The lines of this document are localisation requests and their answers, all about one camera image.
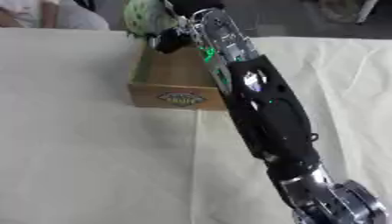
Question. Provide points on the green and white round toy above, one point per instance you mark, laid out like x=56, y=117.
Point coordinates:
x=142, y=14

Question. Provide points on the person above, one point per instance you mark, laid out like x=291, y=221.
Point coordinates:
x=30, y=13

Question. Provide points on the tan cardboard box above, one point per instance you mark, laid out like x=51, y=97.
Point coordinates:
x=173, y=73

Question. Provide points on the silver and black right robot arm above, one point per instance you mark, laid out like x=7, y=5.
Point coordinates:
x=270, y=116

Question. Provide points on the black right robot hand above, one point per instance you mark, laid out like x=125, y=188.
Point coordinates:
x=171, y=40

